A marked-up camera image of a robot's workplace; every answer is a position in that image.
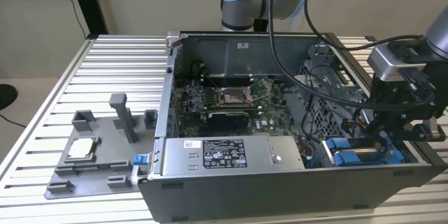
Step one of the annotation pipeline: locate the hard disk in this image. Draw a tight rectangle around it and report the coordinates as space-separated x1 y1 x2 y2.
321 136 406 168

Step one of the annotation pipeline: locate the metal disk bay cage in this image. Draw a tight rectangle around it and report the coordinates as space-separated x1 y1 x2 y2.
297 58 371 141

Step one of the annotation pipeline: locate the green motherboard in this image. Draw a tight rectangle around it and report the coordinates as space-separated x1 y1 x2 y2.
173 73 305 141

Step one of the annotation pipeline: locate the thin metal locking lever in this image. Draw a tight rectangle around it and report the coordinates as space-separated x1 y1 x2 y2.
249 80 273 89
201 72 219 90

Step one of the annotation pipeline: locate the grey power supply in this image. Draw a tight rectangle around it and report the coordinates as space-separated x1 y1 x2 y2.
159 136 305 179

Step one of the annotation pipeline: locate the CPU socket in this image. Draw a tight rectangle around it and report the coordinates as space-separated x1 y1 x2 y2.
215 86 254 105

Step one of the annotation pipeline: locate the black graphics card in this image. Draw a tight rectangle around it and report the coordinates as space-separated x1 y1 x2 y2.
205 110 249 132

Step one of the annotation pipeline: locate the black open PC case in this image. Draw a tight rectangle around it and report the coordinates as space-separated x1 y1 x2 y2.
135 31 448 222

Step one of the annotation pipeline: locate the grey parts rack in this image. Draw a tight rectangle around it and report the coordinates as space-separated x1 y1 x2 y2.
43 92 158 201

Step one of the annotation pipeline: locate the silver CPU plate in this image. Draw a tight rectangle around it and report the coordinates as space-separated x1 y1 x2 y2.
67 140 97 158

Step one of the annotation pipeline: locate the black round base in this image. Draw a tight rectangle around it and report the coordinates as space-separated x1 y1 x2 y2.
0 83 18 111

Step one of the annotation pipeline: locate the yellow red black power wire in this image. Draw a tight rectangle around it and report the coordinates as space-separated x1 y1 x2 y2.
342 119 370 132

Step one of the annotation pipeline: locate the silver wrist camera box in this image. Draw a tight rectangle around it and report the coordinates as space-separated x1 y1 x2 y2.
366 46 426 81

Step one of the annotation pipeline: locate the black wire bundle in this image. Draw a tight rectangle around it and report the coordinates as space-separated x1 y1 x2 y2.
301 108 317 141

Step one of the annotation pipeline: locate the thick black cable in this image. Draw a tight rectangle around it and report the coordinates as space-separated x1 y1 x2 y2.
302 0 426 50
267 0 434 109

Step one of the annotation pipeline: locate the black metal post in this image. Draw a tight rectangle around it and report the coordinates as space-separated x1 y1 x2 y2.
65 0 109 35

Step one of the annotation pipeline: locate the thin black wall cable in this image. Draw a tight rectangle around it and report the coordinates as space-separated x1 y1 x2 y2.
57 0 87 39

